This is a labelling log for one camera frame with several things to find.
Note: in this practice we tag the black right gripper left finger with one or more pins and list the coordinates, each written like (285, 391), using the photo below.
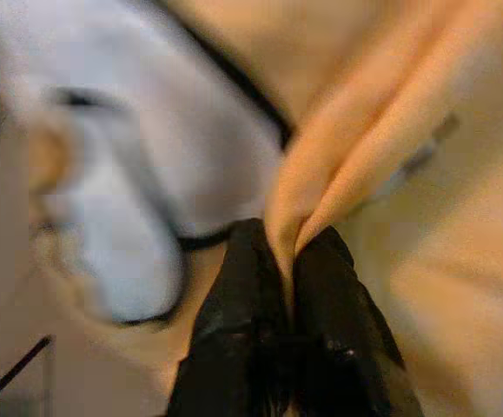
(233, 347)

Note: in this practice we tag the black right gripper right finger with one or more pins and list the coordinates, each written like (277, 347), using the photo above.
(338, 347)

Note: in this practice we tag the yellow cartoon print blanket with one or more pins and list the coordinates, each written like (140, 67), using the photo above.
(364, 130)

